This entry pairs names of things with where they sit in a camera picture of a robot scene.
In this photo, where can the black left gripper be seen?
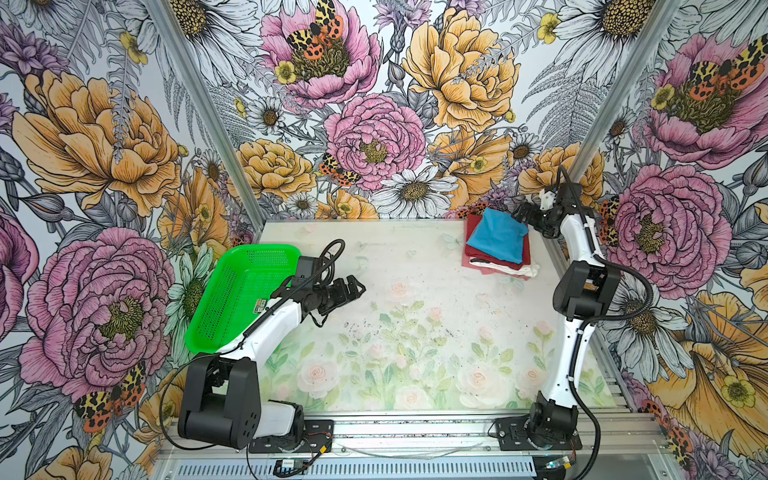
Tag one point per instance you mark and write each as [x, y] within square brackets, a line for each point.
[343, 296]

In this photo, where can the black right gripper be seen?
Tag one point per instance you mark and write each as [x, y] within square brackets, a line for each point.
[531, 218]

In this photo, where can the blue t-shirt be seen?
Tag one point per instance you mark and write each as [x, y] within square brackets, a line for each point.
[496, 236]

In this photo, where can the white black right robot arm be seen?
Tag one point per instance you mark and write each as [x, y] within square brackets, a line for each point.
[583, 293]

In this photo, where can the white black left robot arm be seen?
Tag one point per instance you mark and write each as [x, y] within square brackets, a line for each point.
[222, 403]

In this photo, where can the white folded t-shirt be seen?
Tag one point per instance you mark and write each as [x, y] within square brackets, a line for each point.
[524, 272]

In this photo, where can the basket sticker label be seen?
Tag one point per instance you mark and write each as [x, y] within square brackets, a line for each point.
[260, 306]

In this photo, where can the green plastic basket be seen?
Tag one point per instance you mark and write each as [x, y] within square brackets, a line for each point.
[243, 276]

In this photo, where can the pink folded t-shirt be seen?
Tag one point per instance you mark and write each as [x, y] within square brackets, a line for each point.
[465, 263]

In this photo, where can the dark red folded t-shirt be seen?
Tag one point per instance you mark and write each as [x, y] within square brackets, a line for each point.
[502, 244]

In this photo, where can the aluminium left corner post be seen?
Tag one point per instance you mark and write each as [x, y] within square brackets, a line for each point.
[185, 62]

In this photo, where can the aluminium corner post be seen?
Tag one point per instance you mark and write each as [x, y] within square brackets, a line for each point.
[185, 62]
[580, 90]

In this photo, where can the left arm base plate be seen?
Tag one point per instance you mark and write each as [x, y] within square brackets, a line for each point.
[315, 436]

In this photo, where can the aluminium right corner post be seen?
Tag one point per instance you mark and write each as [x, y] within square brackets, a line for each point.
[580, 90]

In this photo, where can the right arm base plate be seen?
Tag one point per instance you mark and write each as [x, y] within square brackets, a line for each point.
[517, 434]

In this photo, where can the aluminium front base frame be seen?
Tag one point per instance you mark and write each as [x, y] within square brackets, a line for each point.
[443, 445]

